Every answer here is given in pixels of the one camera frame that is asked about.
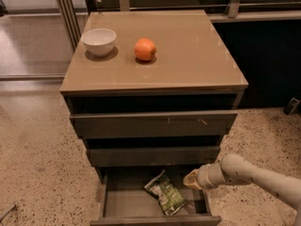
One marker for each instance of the top grey drawer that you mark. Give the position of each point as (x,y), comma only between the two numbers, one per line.
(154,124)

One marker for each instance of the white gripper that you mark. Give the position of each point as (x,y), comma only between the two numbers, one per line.
(203,177)

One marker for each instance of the grey drawer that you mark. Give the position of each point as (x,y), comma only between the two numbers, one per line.
(154,124)
(125,202)
(163,156)

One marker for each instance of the bottom grey drawer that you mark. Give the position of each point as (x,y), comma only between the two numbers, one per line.
(125,202)

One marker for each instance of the orange fruit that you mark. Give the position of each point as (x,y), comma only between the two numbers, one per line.
(145,49)

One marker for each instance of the metal shelving frame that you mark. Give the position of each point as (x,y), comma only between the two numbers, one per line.
(231,18)

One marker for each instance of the green jalapeno chip bag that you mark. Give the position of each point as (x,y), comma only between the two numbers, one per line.
(168,196)

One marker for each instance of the small dark floor device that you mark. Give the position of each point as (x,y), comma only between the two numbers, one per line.
(291,106)

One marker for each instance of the grey drawer cabinet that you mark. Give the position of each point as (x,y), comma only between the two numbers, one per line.
(192,70)

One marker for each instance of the middle grey drawer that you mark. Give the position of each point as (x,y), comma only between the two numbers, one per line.
(163,156)

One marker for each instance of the white ceramic bowl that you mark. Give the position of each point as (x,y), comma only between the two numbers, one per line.
(100,41)

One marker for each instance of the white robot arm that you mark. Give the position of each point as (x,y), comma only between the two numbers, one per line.
(234,170)

